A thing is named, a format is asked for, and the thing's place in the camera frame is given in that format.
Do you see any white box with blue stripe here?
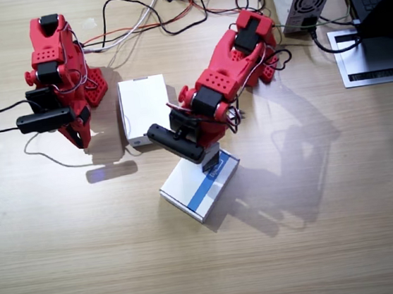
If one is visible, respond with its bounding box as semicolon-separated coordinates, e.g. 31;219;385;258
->
155;147;247;229

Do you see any plain white box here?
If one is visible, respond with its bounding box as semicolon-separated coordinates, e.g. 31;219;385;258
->
116;73;176;149

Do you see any black webcam on gripper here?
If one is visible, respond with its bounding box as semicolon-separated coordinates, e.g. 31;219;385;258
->
12;85;78;136
144;108;207;170

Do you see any orange red wire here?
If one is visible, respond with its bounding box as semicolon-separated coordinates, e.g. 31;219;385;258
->
76;0;241;49

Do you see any long looped black cable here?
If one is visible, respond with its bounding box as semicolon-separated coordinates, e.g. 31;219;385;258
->
97;0;212;48

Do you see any white cable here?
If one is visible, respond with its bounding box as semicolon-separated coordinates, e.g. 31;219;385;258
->
77;0;171;55

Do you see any black power supply cable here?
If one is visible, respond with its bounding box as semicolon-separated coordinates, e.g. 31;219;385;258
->
308;11;365;57

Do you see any thin green wire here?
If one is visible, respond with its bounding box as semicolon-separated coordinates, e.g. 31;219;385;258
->
273;7;353;36

